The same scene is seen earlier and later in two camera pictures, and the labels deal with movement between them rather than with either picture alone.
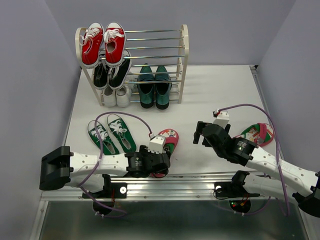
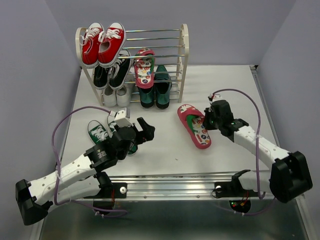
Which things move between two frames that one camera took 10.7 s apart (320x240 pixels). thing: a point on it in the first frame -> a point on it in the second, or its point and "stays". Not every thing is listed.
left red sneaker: x=92 y=38 stays
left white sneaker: x=109 y=96 stays
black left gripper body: x=143 y=150 -> x=136 y=141
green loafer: x=146 y=90 stays
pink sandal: x=261 y=134 -> x=192 y=120
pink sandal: x=171 y=136 -> x=144 y=66
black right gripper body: x=219 y=151 -> x=210 y=121
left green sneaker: x=109 y=146 stays
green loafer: x=162 y=90 stays
